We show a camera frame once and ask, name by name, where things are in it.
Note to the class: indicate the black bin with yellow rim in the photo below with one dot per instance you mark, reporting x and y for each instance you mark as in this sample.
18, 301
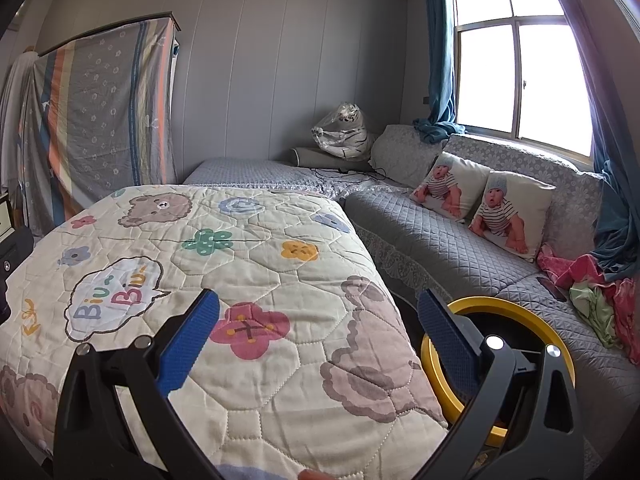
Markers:
515, 325

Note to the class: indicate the pink cloth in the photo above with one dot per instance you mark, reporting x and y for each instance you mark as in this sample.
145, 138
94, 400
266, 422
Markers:
560, 265

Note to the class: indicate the tiger plush in plastic bag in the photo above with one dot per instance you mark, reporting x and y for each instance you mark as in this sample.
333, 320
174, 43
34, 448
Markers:
347, 130

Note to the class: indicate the long blue curtain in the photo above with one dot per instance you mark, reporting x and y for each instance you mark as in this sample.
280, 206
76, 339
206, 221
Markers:
615, 220

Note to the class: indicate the grey quilted sofa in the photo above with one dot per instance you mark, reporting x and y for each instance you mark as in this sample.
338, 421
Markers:
450, 245

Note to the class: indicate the short blue curtain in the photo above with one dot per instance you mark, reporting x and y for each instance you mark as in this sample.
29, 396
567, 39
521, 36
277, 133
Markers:
442, 60

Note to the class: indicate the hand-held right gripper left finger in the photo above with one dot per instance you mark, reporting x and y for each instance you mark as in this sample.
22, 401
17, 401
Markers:
190, 340

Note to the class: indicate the window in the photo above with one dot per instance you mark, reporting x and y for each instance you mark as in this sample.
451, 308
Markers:
540, 85

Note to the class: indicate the grey bolster pillow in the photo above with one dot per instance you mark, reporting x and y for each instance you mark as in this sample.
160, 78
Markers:
310, 157

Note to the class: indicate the baby print pillow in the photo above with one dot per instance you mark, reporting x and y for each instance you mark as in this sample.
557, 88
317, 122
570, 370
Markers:
445, 185
505, 215

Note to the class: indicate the cream bear print quilt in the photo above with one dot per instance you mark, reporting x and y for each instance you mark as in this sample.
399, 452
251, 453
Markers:
280, 285

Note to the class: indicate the striped floral sheet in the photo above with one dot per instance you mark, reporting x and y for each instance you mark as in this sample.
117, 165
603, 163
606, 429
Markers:
100, 120

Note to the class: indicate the black phone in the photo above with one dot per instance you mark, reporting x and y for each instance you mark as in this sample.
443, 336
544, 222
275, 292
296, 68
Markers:
550, 288

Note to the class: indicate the grey quilted cushion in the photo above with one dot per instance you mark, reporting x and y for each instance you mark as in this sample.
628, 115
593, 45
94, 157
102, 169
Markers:
400, 152

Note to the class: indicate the grey quilted mattress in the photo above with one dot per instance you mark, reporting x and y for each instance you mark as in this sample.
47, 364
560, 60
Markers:
240, 172

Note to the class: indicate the green cloth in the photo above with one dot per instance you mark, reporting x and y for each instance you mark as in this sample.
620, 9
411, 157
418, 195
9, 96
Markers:
595, 310

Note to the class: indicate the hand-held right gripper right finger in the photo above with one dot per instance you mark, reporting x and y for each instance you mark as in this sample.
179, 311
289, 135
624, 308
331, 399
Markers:
450, 340

